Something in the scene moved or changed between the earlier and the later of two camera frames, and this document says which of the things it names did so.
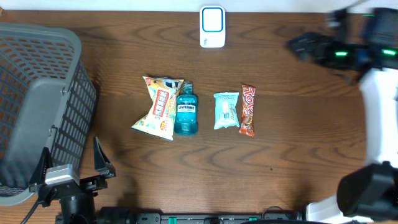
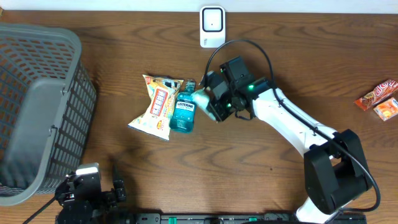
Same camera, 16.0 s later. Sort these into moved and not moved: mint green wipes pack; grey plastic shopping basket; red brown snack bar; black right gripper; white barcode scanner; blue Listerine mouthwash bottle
Moved: mint green wipes pack; blue Listerine mouthwash bottle; red brown snack bar; black right gripper
Not moved: grey plastic shopping basket; white barcode scanner
